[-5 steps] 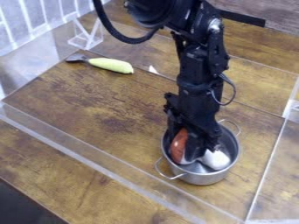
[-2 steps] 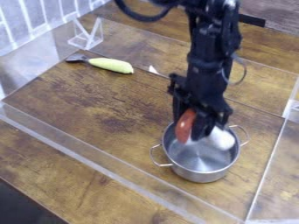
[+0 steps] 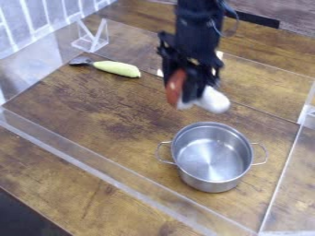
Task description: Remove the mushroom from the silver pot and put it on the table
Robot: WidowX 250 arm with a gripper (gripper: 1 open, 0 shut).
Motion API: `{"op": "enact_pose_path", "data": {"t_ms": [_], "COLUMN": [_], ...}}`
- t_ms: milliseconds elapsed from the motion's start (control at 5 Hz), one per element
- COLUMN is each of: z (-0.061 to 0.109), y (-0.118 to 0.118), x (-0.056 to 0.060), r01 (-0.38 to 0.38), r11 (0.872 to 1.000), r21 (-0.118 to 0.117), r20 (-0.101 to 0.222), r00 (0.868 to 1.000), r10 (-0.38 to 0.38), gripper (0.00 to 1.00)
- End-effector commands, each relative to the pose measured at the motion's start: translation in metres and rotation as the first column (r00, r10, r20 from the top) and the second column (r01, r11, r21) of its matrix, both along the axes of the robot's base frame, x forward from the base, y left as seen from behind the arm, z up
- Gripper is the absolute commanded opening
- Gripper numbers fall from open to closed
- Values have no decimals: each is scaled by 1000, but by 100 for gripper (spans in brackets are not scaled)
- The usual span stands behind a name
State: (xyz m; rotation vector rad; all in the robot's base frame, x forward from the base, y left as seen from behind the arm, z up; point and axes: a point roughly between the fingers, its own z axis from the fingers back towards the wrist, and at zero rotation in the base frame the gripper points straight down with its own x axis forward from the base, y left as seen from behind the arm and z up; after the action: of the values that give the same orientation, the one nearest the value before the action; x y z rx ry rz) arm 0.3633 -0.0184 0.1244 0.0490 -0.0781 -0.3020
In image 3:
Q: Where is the silver metal pot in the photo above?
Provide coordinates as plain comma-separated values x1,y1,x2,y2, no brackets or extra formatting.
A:
154,122,268,193

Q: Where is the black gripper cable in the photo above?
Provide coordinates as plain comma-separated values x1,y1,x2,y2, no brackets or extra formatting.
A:
208,0,241,39

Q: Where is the clear acrylic triangle stand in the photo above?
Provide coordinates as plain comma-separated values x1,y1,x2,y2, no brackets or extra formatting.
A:
70,18,109,53

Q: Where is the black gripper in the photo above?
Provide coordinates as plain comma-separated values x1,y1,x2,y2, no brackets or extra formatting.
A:
157,0,226,101

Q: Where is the black strip on table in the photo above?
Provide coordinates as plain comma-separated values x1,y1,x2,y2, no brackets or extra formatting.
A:
225,11,280,29

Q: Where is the clear acrylic enclosure wall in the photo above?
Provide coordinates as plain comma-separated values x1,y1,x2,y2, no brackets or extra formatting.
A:
0,0,315,236

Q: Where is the red white plush mushroom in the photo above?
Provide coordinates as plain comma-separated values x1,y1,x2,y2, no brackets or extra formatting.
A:
165,69,230,113

